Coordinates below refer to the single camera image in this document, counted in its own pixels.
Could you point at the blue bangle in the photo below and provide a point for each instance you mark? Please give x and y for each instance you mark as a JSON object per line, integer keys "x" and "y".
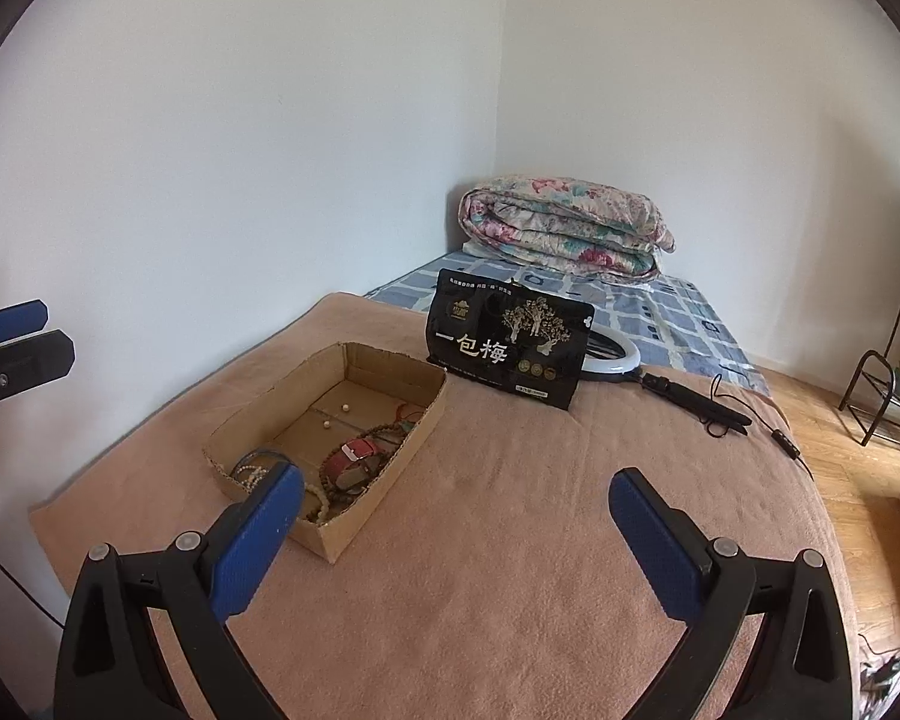
{"x": 259, "y": 453}

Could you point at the blue plaid bedsheet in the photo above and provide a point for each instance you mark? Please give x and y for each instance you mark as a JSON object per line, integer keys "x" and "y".
{"x": 682, "y": 315}

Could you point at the black snack bag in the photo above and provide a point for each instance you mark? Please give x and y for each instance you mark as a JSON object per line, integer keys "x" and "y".
{"x": 495, "y": 345}

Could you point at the black metal floor rack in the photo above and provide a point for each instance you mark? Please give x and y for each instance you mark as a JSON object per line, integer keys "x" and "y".
{"x": 870, "y": 360}

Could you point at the patterned cloth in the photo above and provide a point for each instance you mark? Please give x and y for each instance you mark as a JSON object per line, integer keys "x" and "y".
{"x": 881, "y": 679}

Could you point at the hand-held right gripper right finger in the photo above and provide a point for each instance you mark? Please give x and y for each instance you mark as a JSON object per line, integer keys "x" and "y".
{"x": 656, "y": 540}

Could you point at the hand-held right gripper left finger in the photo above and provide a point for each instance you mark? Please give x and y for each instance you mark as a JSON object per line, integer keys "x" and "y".
{"x": 259, "y": 540}

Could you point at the folded floral quilt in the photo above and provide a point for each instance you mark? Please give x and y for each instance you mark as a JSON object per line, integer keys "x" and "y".
{"x": 562, "y": 225}

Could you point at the pink blanket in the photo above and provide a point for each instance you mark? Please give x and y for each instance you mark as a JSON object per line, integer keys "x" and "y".
{"x": 532, "y": 540}

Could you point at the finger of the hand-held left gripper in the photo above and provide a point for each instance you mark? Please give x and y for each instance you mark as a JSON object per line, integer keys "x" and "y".
{"x": 30, "y": 360}
{"x": 11, "y": 321}

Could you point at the cardboard box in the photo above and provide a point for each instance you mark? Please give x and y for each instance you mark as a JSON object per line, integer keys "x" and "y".
{"x": 379, "y": 491}

